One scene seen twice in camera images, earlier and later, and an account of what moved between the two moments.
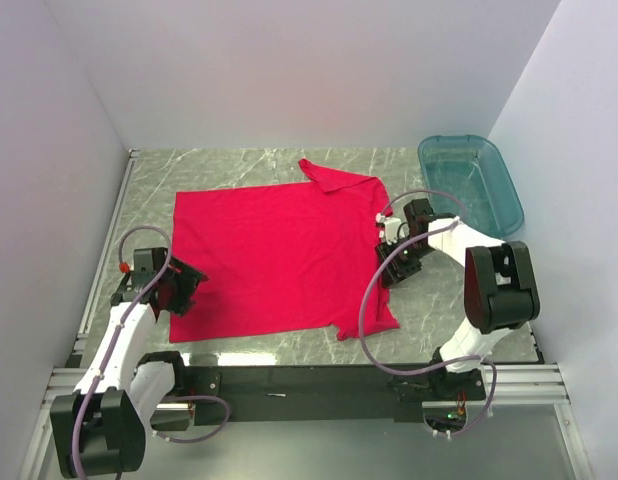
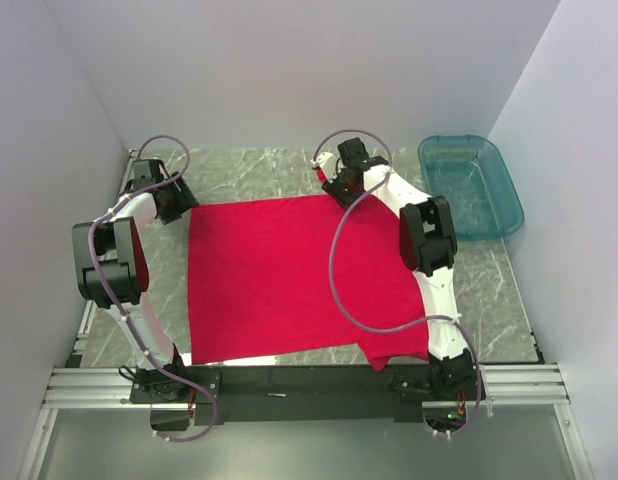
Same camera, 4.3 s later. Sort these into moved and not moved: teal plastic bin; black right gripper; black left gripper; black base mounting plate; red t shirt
Moved: black left gripper; black right gripper; red t shirt
Not moved: teal plastic bin; black base mounting plate
